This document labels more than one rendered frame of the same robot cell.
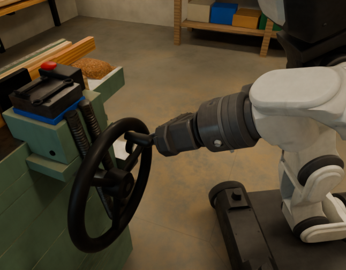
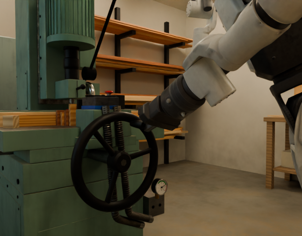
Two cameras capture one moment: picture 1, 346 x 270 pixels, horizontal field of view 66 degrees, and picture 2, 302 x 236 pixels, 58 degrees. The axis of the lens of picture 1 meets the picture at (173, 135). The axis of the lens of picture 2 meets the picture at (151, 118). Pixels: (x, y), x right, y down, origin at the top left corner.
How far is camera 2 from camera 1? 0.52 m
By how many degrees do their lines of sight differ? 46
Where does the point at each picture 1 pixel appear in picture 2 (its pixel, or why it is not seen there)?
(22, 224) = (54, 182)
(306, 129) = (215, 80)
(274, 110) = (187, 61)
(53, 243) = (66, 224)
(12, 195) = (58, 155)
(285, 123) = (197, 73)
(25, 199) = (63, 165)
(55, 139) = (92, 116)
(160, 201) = not seen: outside the picture
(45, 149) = not seen: hidden behind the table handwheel
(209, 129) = (164, 93)
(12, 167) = (66, 136)
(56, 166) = not seen: hidden behind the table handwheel
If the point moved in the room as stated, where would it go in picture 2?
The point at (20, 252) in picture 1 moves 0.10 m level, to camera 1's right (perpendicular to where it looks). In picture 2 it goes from (43, 204) to (67, 210)
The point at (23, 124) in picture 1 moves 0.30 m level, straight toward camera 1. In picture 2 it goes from (82, 112) to (63, 115)
